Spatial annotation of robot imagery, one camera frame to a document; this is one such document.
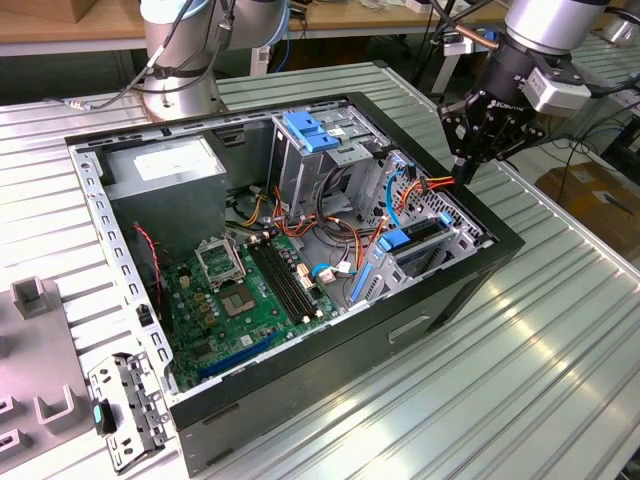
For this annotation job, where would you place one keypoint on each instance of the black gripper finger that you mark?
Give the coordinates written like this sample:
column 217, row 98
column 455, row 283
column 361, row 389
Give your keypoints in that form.
column 525, row 137
column 457, row 125

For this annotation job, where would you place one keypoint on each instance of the hard disk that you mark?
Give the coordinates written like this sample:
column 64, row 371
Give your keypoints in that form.
column 392, row 241

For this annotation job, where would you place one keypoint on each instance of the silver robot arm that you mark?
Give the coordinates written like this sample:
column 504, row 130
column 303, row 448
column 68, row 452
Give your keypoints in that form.
column 185, row 100

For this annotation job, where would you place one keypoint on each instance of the grey metal disk bay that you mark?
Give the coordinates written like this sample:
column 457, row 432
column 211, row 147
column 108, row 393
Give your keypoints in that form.
column 460, row 240

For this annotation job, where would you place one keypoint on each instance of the black stand pole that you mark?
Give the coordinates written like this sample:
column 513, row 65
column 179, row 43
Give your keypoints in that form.
column 436, row 35

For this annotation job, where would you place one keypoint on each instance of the large brown cardboard box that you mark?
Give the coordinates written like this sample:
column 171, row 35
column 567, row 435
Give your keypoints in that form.
column 595, row 210

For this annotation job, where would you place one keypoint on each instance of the metal slat side table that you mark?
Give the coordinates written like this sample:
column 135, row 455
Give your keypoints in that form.
column 610, row 65

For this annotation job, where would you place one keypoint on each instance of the white power strip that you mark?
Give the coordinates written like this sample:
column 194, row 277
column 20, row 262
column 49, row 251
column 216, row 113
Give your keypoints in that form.
column 415, row 6

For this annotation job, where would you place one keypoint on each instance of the wooden desk with white legs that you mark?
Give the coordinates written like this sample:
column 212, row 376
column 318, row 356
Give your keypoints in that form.
column 400, row 20

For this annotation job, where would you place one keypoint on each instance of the blue plastic drive latch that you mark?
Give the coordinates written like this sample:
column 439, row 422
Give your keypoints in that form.
column 310, row 135

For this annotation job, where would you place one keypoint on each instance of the grey optical drive cage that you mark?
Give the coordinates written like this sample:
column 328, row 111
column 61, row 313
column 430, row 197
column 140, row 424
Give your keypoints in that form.
column 295, row 170

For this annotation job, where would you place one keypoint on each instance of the black RAM slot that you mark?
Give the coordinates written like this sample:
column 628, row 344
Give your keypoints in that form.
column 292, row 275
column 280, row 282

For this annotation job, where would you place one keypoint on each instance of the black open PC case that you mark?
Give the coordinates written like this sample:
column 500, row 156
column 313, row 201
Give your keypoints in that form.
column 320, row 370

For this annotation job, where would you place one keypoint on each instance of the green motherboard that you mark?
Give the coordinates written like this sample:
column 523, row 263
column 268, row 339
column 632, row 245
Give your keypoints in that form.
column 260, row 325

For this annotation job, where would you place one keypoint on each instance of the CPU socket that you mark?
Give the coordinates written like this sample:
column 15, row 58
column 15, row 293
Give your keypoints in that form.
column 237, row 302

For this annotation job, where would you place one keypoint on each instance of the grey power supply unit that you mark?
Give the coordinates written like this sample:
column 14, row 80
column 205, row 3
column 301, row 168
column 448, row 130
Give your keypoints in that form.
column 165, row 210

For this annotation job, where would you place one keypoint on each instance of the blue expansion slot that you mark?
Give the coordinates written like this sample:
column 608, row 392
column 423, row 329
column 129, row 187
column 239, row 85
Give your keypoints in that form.
column 235, row 357

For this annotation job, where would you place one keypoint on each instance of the small black case latch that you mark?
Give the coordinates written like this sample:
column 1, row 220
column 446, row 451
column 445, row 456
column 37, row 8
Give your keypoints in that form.
column 144, row 316

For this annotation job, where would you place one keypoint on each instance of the brown cardboard box on desk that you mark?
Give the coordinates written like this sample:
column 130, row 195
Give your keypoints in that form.
column 80, row 10

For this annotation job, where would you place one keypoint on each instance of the black clip with teal tab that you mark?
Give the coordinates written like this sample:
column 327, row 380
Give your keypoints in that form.
column 106, row 417

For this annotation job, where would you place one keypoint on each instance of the grey parts rack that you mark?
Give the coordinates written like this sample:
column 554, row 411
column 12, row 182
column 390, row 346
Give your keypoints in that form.
column 35, row 360

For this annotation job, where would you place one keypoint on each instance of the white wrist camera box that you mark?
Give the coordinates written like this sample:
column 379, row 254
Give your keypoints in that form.
column 555, row 92

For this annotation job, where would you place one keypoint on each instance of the metal card retention bracket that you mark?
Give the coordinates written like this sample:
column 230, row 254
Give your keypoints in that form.
column 145, row 410

